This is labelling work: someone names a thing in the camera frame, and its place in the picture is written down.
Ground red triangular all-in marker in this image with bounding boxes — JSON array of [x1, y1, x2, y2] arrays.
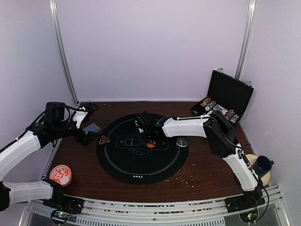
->
[[98, 135, 111, 145]]

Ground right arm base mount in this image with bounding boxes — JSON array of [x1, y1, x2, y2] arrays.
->
[[224, 190, 265, 224]]

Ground green chip row in case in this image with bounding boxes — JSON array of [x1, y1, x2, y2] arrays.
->
[[205, 101, 217, 112]]

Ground aluminium frame post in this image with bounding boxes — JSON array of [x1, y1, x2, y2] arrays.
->
[[235, 0, 257, 80], [49, 0, 79, 105]]

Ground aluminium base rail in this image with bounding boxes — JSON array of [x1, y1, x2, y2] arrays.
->
[[22, 185, 290, 226]]

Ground card deck in case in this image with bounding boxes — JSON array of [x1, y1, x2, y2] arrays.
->
[[213, 105, 228, 115]]

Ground aluminium frame post left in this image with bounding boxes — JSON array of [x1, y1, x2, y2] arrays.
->
[[49, 0, 79, 105]]

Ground red chip row in case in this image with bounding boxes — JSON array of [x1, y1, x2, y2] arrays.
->
[[200, 97, 212, 107]]

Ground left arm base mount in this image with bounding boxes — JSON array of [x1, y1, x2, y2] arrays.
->
[[42, 179, 84, 226]]

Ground black poker chip case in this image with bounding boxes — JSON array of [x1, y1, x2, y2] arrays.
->
[[190, 70, 254, 126]]

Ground right chip rows in case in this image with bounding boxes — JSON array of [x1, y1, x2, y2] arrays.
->
[[224, 109, 240, 124]]

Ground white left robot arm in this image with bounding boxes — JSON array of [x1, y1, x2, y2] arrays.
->
[[0, 110, 100, 211]]

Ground red white patterned cup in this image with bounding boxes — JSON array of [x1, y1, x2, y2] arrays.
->
[[49, 165, 72, 187]]

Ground round black poker mat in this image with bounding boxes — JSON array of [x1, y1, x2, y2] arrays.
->
[[96, 114, 189, 185]]

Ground aluminium frame post right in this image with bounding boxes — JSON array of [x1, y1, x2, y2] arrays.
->
[[235, 0, 257, 80]]

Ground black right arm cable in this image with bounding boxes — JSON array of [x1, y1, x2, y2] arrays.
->
[[225, 136, 270, 223]]

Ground blue patterned card deck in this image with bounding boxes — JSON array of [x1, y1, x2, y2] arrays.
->
[[83, 123, 101, 134]]

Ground yellow big blind button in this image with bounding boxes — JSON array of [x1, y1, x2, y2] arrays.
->
[[146, 141, 156, 148]]

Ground round wooden coaster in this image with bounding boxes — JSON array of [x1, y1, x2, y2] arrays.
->
[[246, 154, 271, 186]]

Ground dark blue mug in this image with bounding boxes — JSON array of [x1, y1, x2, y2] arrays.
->
[[257, 155, 274, 174]]

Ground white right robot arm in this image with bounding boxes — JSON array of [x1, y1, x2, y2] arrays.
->
[[134, 110, 262, 208]]

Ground clear round dealer button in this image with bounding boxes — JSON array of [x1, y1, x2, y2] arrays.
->
[[176, 137, 188, 147]]

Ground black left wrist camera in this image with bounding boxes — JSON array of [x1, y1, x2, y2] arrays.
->
[[44, 102, 65, 126]]

